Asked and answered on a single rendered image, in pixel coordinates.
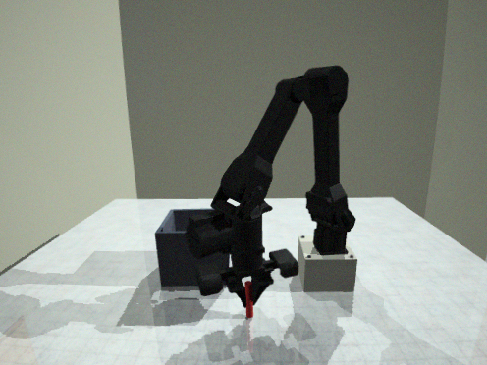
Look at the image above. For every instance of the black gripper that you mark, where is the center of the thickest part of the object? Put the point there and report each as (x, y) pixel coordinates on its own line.
(246, 261)

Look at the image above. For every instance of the red peg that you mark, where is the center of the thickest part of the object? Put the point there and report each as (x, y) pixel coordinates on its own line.
(249, 299)

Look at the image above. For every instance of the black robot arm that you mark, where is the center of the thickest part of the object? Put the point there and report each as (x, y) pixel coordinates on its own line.
(324, 91)

